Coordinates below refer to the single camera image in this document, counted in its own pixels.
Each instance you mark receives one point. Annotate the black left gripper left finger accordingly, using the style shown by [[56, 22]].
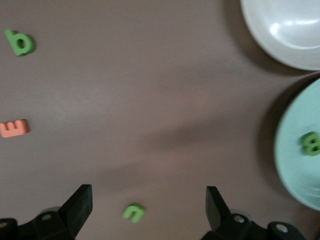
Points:
[[75, 210]]

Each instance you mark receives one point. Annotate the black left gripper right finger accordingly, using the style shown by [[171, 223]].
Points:
[[220, 215]]

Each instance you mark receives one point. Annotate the green letter u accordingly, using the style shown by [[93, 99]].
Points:
[[135, 207]]

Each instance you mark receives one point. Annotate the green letter B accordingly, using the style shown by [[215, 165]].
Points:
[[306, 143], [15, 42]]

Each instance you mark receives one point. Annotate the green round plate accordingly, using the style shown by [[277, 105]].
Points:
[[290, 162]]

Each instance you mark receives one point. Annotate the orange letter E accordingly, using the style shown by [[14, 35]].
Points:
[[13, 130]]

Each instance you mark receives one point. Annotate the brown table cover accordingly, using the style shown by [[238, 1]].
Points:
[[150, 100]]

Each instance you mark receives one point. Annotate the beige round plate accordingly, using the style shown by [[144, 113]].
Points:
[[275, 37]]

